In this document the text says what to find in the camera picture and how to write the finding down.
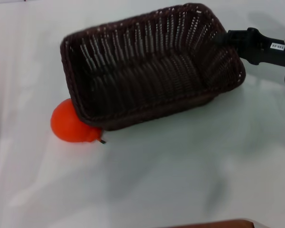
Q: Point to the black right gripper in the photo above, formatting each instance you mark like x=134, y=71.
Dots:
x=268, y=55

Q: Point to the dark brown woven basket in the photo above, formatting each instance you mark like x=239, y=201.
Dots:
x=145, y=78

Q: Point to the orange-red round toy fruit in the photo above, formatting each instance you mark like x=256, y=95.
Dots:
x=64, y=124

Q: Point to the brown wooden edge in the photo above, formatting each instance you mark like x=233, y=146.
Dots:
x=216, y=224

